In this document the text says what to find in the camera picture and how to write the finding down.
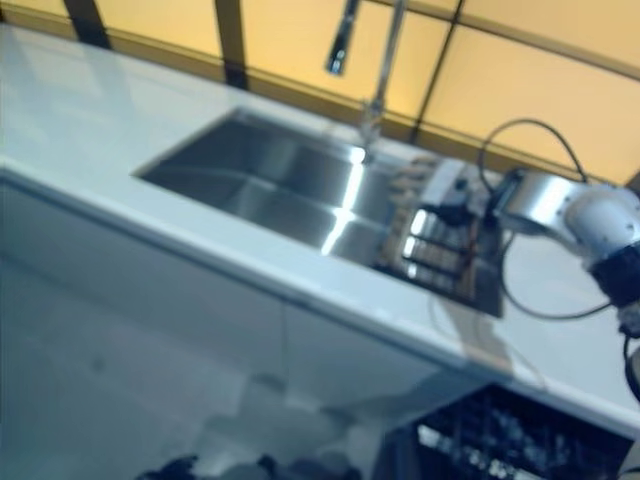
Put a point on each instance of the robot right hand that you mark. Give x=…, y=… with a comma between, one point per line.
x=445, y=182

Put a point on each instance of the stainless steel kitchen sink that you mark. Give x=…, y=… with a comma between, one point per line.
x=250, y=180

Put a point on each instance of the yellow window with dark frame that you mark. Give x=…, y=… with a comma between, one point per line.
x=525, y=75

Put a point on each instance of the chrome gooseneck kitchen faucet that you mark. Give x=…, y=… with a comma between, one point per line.
x=392, y=60

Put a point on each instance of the black and chrome sink rack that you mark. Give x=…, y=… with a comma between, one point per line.
x=440, y=255

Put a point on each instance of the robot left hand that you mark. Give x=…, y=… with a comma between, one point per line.
x=177, y=467

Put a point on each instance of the built-in dishwasher with open door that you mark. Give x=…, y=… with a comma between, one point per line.
x=500, y=440

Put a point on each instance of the wide white cabinet door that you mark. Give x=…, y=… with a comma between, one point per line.
x=150, y=300

